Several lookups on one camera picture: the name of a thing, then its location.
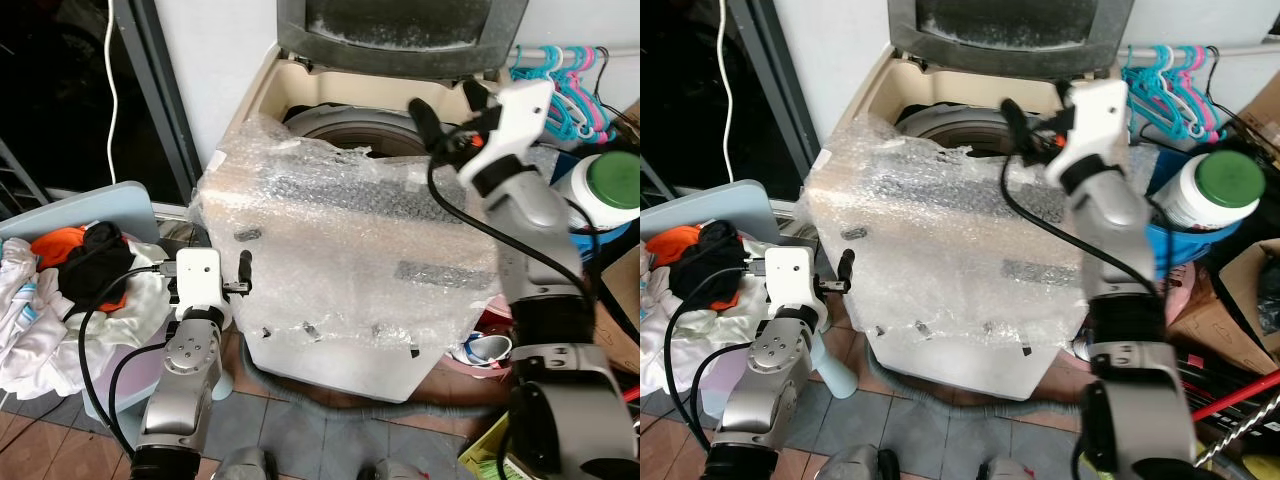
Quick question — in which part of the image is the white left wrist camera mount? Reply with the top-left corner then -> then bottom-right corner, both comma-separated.
765,247 -> 826,309
175,248 -> 225,309

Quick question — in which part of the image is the white and blue shoe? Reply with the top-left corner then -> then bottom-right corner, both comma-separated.
462,335 -> 513,366

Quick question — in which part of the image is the blue plastic basin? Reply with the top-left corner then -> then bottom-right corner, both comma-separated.
1150,150 -> 1241,291
575,215 -> 641,263

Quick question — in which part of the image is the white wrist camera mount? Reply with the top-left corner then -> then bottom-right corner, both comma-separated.
765,247 -> 826,309
1045,80 -> 1131,186
458,80 -> 556,186
175,248 -> 225,309

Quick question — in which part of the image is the red stick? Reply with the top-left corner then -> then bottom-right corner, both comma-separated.
1190,370 -> 1280,421

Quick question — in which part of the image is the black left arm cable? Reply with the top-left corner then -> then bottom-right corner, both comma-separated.
690,342 -> 756,441
668,262 -> 769,451
78,262 -> 181,456
108,340 -> 169,451

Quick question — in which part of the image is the yellow-green plastic bin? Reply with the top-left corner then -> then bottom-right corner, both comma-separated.
458,412 -> 521,480

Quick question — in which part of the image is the pink plastic clothes hanger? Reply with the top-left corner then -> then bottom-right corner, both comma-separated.
575,48 -> 613,136
1185,45 -> 1226,141

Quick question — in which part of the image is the brown cardboard box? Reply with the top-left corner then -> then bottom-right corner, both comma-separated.
595,245 -> 641,376
1165,240 -> 1280,361
1235,75 -> 1280,161

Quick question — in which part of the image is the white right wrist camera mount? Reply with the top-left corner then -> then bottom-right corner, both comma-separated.
458,80 -> 556,186
1045,80 -> 1131,186

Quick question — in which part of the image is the pink plastic basin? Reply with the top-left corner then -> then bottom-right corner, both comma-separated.
445,315 -> 521,379

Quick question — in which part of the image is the beige top-load washing machine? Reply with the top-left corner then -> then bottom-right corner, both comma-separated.
190,45 -> 601,403
800,45 -> 1216,403

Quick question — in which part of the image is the white plastic clothes hanger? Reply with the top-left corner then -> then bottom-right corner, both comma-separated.
1160,70 -> 1211,136
555,70 -> 601,131

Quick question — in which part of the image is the black garment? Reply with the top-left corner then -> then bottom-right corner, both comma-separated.
62,222 -> 136,313
668,222 -> 746,306

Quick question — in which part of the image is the white bottle with green lid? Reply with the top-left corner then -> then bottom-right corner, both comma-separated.
555,150 -> 641,236
1160,148 -> 1269,233

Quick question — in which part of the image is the grey hanger rail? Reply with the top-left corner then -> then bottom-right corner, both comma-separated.
515,45 -> 641,66
1125,45 -> 1280,66

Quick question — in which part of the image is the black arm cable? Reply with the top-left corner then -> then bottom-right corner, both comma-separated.
108,340 -> 169,451
668,262 -> 769,451
690,342 -> 756,441
78,262 -> 181,456
1000,150 -> 1166,301
428,150 -> 601,301

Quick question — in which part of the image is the grey robot left foot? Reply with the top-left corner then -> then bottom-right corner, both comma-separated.
820,445 -> 901,480
213,447 -> 279,480

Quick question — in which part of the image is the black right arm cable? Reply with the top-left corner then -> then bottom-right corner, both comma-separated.
428,150 -> 601,301
1000,150 -> 1166,301

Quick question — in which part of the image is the orange garment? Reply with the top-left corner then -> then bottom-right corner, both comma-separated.
645,225 -> 746,311
30,226 -> 129,313

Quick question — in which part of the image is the dark grey door frame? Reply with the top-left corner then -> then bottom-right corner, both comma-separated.
725,0 -> 816,206
112,0 -> 206,206

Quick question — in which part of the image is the clear bubble wrap sheet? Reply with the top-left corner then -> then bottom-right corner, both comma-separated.
800,113 -> 1216,351
190,113 -> 601,351

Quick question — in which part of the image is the light blue plastic chair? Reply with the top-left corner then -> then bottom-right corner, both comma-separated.
640,180 -> 859,421
0,180 -> 239,426

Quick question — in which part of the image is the thin white hanging cable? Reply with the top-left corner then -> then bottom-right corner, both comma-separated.
104,0 -> 123,189
715,0 -> 738,186

